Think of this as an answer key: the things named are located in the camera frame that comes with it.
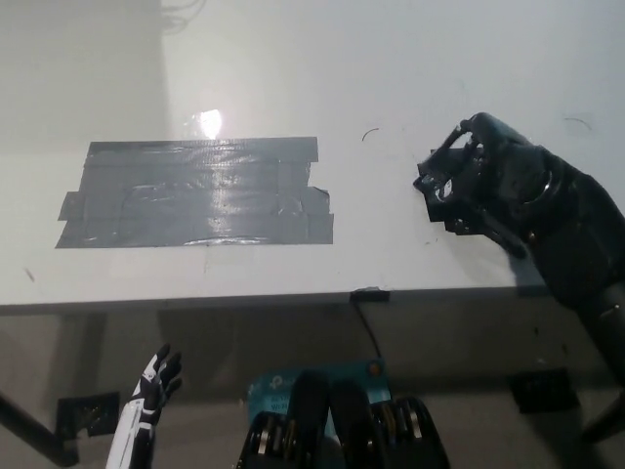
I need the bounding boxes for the teal router box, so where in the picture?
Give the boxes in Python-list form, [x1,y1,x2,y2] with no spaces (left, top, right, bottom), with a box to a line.
[246,359,392,436]

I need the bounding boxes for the thin black cable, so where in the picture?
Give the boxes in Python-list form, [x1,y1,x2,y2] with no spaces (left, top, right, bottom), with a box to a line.
[354,299,385,361]

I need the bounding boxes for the grey duct tape patch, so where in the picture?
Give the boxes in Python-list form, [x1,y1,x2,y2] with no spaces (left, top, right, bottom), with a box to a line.
[54,137,335,249]

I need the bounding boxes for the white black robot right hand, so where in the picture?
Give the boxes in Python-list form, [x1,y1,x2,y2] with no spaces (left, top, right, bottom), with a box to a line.
[436,111,559,258]

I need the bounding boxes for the black tape floor patch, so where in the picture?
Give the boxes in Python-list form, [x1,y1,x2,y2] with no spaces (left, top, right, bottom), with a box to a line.
[507,368,581,414]
[57,390,121,438]

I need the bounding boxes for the black tape square patch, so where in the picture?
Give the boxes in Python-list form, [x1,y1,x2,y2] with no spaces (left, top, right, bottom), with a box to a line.
[423,188,494,238]

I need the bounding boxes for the black robot torso blocks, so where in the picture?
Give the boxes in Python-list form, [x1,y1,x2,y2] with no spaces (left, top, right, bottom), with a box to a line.
[237,370,450,469]

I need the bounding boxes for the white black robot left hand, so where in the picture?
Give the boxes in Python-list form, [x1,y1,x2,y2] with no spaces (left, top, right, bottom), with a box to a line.
[107,343,184,469]

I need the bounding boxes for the black desk leg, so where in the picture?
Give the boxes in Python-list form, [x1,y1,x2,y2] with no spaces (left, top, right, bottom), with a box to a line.
[0,390,80,468]

